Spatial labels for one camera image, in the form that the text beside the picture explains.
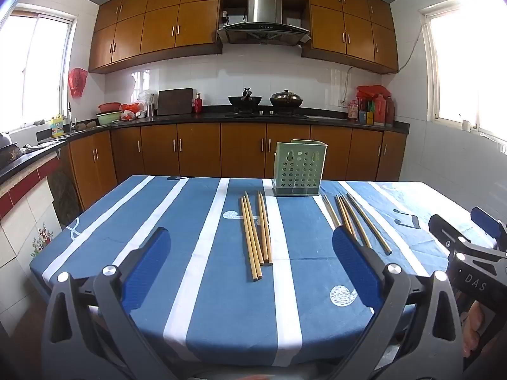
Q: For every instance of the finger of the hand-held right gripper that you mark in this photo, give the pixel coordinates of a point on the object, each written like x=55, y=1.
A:
x=443, y=229
x=485, y=221

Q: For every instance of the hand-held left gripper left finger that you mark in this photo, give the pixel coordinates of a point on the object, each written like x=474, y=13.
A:
x=146, y=265

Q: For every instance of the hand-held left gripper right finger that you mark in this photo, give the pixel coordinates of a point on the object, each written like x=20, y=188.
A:
x=352, y=261

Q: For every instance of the green perforated utensil holder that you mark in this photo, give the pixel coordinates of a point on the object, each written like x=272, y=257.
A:
x=301, y=170

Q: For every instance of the person's right hand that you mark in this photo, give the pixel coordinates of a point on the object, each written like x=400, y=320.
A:
x=471, y=324

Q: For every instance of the blue white striped tablecloth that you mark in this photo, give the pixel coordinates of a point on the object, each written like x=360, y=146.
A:
x=229, y=316

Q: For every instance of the wooden base cabinets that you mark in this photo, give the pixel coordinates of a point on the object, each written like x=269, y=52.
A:
x=198, y=150

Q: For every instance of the dark red sauce bottle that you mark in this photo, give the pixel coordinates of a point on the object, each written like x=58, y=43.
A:
x=390, y=111

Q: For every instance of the large red sauce bottle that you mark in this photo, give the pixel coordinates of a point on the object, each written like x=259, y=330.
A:
x=380, y=111

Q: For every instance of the green yellow condiment box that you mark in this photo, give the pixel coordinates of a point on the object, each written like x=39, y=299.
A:
x=366, y=118

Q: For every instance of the labelled sauce bottle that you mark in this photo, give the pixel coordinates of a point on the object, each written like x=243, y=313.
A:
x=353, y=113

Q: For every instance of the green basin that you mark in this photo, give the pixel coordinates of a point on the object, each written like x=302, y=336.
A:
x=107, y=118

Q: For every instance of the red bag over condiments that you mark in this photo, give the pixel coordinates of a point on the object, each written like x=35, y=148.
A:
x=372, y=91

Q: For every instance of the red and white plastic bag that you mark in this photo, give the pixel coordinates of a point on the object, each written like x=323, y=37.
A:
x=131, y=109

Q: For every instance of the black kitchen countertop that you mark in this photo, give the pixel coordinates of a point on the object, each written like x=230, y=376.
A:
x=206, y=118

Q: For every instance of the bright window with sill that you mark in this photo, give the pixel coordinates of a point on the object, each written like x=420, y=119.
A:
x=467, y=63

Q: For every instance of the grey cloth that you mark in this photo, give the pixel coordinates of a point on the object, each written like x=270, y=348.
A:
x=39, y=146

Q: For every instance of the steel cup with clear bag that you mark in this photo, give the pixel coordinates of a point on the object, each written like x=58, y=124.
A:
x=149, y=105

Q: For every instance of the red basin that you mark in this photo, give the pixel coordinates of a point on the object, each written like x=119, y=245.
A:
x=109, y=107

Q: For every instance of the yellow detergent bottle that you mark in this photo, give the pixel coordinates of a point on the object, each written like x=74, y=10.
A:
x=58, y=127

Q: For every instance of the dark wooden cutting board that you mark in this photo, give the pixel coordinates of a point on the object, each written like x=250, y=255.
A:
x=175, y=102

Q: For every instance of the chrome faucet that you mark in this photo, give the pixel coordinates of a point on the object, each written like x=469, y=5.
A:
x=69, y=116

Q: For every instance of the small red bottle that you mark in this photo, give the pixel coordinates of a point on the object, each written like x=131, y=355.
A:
x=197, y=105

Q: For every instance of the black gas stove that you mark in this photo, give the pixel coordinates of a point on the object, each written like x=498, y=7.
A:
x=265, y=114

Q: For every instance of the dark pot with lid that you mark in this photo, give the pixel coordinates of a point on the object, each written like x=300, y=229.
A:
x=286, y=99

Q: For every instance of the dark cooking pot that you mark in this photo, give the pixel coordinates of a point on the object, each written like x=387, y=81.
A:
x=8, y=152

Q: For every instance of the black wok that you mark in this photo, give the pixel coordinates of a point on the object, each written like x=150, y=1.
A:
x=244, y=99

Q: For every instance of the red hanging plastic bag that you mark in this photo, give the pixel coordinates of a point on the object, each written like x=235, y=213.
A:
x=77, y=82

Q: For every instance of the sliding window with sink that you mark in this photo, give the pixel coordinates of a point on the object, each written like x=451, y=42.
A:
x=39, y=67

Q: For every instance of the steel range hood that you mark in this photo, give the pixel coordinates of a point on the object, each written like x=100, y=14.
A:
x=264, y=10

